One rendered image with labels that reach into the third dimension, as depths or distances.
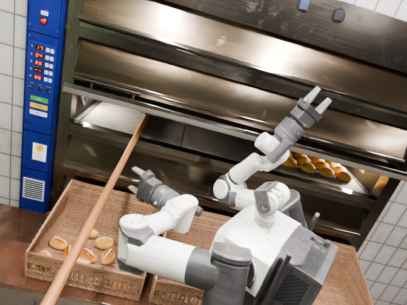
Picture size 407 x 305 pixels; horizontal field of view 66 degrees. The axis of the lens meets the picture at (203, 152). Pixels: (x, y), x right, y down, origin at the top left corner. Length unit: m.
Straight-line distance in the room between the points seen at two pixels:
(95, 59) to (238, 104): 0.75
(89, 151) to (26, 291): 0.74
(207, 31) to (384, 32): 0.83
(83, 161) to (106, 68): 0.55
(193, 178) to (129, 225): 1.02
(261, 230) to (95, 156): 1.19
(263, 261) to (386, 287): 1.86
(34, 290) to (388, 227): 1.98
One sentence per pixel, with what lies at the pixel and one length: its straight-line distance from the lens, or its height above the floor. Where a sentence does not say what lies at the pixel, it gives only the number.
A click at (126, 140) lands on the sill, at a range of 1.77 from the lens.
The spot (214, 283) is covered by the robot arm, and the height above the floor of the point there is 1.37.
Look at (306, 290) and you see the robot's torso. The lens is 0.87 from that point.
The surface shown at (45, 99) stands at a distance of 1.80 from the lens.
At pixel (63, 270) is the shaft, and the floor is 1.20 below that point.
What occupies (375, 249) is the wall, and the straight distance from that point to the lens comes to 2.36.
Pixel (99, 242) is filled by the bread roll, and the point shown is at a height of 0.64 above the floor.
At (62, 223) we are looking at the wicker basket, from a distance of 2.04.
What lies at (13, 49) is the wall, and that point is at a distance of 1.85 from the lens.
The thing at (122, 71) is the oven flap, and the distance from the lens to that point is 1.66.
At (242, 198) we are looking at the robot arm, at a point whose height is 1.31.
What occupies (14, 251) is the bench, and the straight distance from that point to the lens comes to 1.91.
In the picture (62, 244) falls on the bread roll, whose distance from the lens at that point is 1.86.
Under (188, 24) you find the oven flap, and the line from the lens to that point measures 1.60.
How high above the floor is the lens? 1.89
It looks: 23 degrees down
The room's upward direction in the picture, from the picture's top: 17 degrees clockwise
